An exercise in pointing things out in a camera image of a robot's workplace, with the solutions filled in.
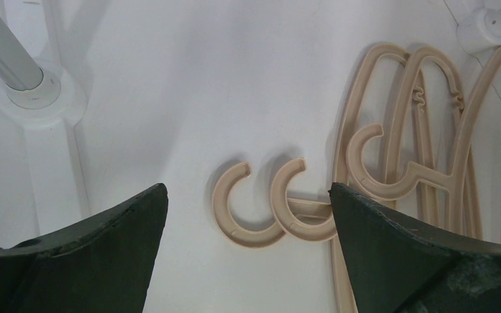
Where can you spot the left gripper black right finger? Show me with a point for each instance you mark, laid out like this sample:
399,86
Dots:
397,263

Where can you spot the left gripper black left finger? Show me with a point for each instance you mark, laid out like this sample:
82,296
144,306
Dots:
103,263

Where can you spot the metal clothes rack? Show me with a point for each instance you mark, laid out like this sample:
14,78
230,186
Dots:
41,183

